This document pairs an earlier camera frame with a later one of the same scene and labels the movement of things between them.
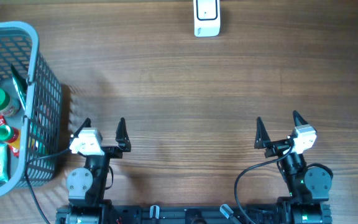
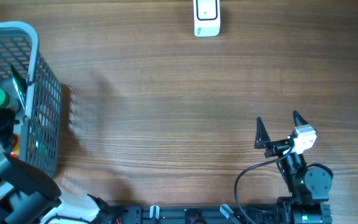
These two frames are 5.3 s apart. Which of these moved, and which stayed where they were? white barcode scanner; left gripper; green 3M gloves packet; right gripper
Moved: left gripper
Stayed: green 3M gloves packet; right gripper; white barcode scanner
